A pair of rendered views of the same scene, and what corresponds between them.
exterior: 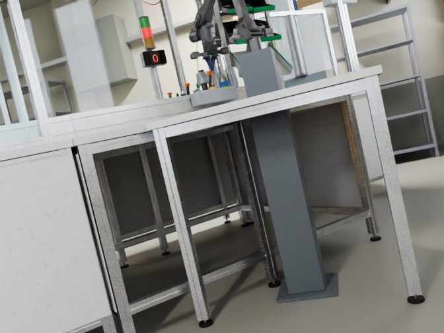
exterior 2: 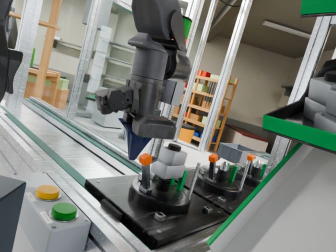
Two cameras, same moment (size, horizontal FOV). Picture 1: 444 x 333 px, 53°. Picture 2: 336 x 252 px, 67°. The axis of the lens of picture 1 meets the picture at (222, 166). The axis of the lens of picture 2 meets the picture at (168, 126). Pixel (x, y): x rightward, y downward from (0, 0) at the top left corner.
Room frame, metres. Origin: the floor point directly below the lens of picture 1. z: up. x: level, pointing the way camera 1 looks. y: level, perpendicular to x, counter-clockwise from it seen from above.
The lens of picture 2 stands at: (2.06, -0.52, 1.20)
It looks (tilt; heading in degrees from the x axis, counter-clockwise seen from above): 8 degrees down; 71
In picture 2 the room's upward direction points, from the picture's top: 16 degrees clockwise
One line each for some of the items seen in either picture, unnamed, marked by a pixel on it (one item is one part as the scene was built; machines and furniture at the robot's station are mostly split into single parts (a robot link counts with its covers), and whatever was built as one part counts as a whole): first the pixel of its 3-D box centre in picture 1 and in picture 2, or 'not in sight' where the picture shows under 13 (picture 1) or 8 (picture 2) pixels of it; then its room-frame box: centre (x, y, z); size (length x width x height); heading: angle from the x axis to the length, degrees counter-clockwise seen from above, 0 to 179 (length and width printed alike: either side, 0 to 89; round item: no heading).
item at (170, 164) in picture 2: (201, 77); (173, 160); (2.27, 0.00, 1.06); 0.08 x 0.04 x 0.07; 30
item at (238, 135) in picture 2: not in sight; (239, 142); (6.35, 5.59, 0.35); 2.06 x 0.69 x 0.70; 75
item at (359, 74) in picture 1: (269, 102); not in sight; (1.98, -0.27, 0.84); 0.90 x 0.70 x 0.03; 75
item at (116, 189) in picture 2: not in sight; (158, 200); (2.26, -0.01, 0.96); 0.24 x 0.24 x 0.02; 30
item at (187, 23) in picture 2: (145, 23); (181, 29); (2.27, 0.22, 1.38); 0.05 x 0.05 x 0.05
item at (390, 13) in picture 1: (380, 91); not in sight; (5.25, -2.03, 0.87); 0.90 x 0.38 x 1.73; 75
